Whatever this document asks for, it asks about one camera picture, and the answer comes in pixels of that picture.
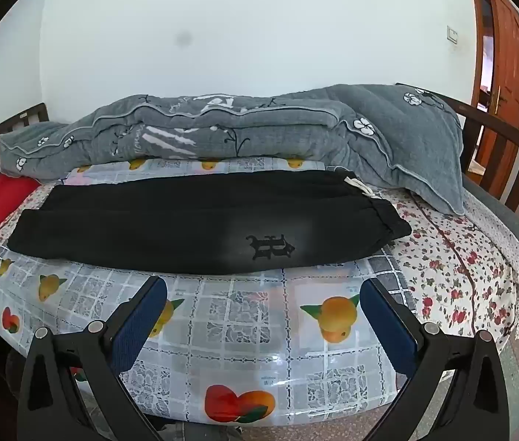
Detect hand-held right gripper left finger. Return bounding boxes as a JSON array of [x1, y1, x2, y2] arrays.
[[17, 277, 169, 441]]

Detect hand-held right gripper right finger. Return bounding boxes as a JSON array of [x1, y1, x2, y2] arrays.
[[359, 278, 511, 441]]

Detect black pants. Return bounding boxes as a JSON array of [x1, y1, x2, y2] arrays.
[[6, 169, 413, 275]]

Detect red cloth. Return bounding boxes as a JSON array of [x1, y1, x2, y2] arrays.
[[0, 175, 42, 226]]

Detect floral bed sheet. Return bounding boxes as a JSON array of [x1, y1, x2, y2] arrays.
[[0, 188, 519, 341]]

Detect fruit-print plastic cover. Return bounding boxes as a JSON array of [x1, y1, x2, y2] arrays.
[[0, 156, 419, 428]]

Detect grey mattress pad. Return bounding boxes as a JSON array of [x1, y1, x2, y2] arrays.
[[464, 177, 519, 258]]

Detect grey flower-print quilt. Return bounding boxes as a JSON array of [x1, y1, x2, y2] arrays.
[[0, 83, 466, 216]]

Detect brown wooden door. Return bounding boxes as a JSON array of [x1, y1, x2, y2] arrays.
[[466, 0, 519, 175]]

